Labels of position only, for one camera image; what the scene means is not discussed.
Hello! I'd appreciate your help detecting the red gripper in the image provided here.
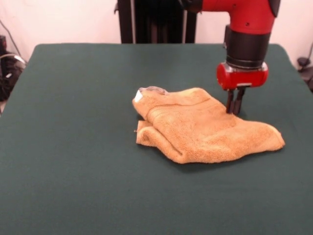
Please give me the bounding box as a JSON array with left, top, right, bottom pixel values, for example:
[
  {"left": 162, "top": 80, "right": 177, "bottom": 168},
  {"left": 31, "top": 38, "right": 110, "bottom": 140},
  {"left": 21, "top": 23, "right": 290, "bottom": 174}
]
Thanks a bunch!
[{"left": 216, "top": 62, "right": 269, "bottom": 115}]

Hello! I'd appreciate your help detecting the tan terry towel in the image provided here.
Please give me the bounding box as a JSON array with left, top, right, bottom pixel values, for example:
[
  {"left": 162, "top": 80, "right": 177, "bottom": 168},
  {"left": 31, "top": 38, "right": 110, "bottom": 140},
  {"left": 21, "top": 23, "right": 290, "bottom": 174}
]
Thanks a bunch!
[{"left": 132, "top": 86, "right": 286, "bottom": 164}]

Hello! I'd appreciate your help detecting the grey office chair base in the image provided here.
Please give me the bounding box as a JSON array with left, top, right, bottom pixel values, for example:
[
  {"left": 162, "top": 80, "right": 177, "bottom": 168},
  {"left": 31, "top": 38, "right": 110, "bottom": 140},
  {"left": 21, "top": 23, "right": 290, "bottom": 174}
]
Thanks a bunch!
[{"left": 297, "top": 40, "right": 313, "bottom": 93}]

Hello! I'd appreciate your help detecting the dark green table cloth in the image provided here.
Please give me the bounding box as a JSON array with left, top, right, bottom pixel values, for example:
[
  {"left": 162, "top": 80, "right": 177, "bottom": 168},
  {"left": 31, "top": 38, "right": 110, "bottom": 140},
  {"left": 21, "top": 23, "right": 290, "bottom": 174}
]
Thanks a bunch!
[{"left": 0, "top": 43, "right": 313, "bottom": 235}]

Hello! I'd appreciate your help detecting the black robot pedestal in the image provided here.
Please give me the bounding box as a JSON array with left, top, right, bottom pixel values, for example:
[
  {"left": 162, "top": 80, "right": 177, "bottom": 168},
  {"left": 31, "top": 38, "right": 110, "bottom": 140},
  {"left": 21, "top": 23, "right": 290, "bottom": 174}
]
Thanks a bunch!
[{"left": 113, "top": 0, "right": 198, "bottom": 44}]

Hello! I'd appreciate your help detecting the black equipment with cables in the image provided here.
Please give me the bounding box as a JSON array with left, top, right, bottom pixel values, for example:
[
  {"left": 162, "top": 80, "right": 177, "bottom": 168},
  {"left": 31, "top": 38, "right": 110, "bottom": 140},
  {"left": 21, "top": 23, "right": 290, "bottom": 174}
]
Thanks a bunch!
[{"left": 0, "top": 19, "right": 27, "bottom": 101}]

